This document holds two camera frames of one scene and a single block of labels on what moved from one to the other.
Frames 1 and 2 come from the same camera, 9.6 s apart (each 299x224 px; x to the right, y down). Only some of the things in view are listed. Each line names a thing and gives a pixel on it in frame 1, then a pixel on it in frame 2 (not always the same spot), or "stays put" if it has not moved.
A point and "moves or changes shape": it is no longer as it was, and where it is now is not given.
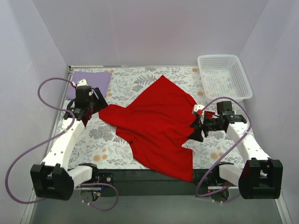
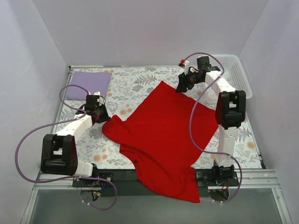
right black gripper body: [202, 126] → [185, 80]
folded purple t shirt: [99, 80] stays put
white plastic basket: [223, 76] stays put
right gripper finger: [196, 134] → [181, 87]
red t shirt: [157, 123] moves or changes shape
